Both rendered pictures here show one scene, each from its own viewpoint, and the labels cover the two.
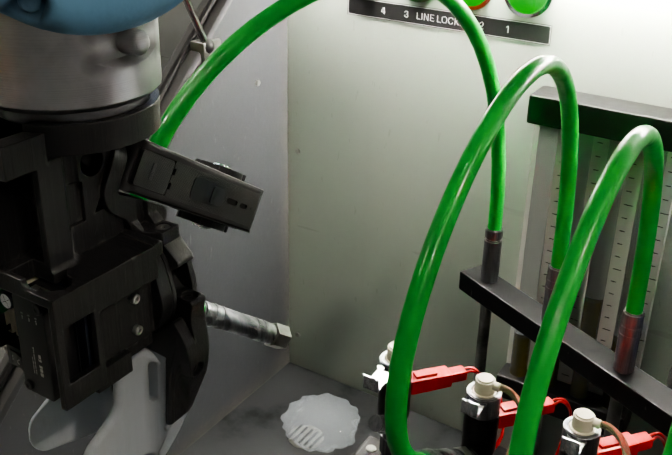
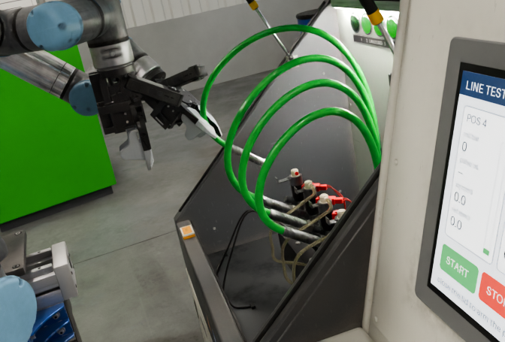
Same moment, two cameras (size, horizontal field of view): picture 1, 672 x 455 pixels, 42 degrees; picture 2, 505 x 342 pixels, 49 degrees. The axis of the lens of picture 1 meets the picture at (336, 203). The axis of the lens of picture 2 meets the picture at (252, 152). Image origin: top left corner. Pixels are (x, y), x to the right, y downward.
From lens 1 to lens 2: 0.82 m
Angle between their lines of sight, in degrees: 42
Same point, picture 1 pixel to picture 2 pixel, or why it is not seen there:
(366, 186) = not seen: hidden behind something
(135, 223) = (130, 97)
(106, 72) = (106, 60)
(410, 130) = (375, 93)
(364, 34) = (358, 50)
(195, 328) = (140, 124)
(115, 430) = (128, 148)
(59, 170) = (104, 81)
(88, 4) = (47, 46)
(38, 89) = (96, 64)
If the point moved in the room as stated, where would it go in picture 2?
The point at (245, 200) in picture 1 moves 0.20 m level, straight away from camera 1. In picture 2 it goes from (173, 96) to (234, 69)
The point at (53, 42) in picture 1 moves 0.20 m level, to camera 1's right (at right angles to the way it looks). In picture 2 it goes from (96, 54) to (166, 51)
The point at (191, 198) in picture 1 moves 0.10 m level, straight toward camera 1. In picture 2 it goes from (149, 92) to (111, 109)
